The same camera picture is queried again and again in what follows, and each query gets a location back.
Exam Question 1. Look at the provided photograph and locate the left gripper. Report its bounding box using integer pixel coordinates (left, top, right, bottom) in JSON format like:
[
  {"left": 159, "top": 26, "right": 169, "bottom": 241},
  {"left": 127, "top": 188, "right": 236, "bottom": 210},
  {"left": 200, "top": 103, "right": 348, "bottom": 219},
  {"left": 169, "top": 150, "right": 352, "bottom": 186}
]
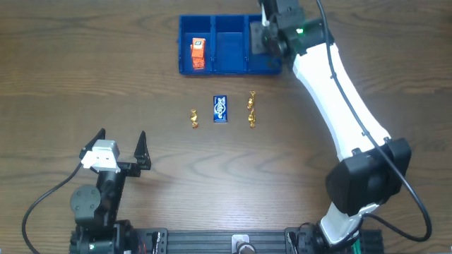
[{"left": 78, "top": 128, "right": 153, "bottom": 179}]

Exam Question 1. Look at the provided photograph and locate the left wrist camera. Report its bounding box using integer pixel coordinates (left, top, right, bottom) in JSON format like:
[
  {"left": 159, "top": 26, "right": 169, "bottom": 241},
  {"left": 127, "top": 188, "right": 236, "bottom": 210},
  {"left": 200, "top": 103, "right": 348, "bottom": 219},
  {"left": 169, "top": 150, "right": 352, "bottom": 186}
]
[{"left": 80, "top": 139, "right": 121, "bottom": 174}]

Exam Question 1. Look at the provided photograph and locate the mounting rail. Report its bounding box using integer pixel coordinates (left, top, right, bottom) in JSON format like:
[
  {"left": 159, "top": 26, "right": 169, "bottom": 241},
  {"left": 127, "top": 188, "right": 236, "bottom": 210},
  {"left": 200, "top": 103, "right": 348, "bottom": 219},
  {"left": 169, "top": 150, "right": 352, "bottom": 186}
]
[{"left": 69, "top": 227, "right": 384, "bottom": 254}]

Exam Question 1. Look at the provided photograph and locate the black cable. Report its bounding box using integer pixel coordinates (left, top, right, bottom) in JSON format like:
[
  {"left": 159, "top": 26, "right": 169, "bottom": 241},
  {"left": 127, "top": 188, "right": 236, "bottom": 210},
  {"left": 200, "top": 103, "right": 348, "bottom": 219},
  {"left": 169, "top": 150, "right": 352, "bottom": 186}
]
[
  {"left": 315, "top": 0, "right": 434, "bottom": 243},
  {"left": 21, "top": 162, "right": 84, "bottom": 254}
]

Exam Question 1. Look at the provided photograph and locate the blue tray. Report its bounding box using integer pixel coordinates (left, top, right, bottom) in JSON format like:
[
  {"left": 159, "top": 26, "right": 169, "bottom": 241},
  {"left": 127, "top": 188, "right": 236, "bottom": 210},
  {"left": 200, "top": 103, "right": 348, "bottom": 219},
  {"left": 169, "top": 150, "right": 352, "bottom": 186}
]
[{"left": 177, "top": 13, "right": 283, "bottom": 76}]

